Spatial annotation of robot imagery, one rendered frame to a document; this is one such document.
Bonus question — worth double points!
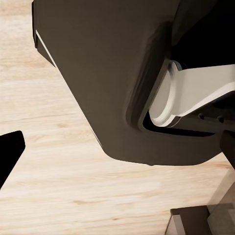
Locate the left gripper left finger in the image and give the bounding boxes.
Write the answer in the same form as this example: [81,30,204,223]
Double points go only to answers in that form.
[0,130,25,189]

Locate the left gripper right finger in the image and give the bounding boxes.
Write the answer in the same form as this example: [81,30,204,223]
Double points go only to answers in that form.
[219,130,235,169]

